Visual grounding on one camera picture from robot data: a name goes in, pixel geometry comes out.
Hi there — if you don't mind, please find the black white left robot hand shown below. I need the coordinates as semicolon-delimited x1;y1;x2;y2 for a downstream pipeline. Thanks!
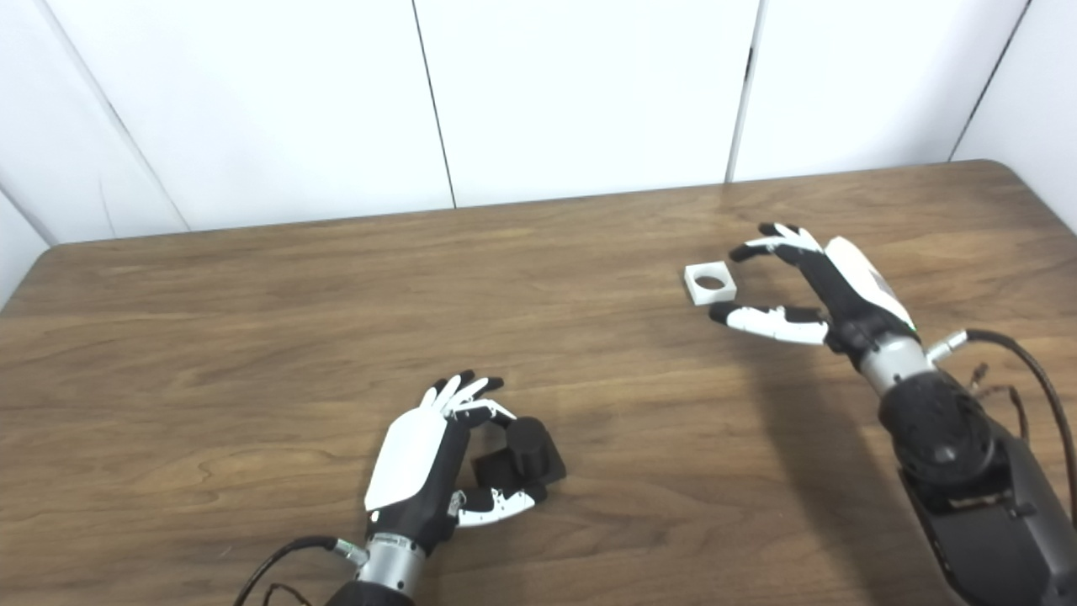
363;370;548;556

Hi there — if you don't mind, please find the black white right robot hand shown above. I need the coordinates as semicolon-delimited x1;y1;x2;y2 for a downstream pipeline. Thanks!
708;222;920;371

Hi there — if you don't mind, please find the black peg with base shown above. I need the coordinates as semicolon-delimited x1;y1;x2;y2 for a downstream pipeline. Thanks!
471;417;567;489

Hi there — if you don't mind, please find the white square piece with hole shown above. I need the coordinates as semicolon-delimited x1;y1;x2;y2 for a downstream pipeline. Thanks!
684;262;738;306

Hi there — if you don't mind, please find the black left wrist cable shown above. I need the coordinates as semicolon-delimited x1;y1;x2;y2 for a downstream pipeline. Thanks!
231;536;371;606

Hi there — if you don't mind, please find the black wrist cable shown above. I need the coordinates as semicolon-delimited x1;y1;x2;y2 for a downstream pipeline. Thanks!
231;536;371;606
926;328;1077;523

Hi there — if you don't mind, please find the thin right wrist wire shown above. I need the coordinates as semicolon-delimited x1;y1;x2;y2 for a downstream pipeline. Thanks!
968;362;1032;443

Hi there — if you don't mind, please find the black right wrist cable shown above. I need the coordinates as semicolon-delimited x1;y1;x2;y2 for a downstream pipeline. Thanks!
926;328;1077;523

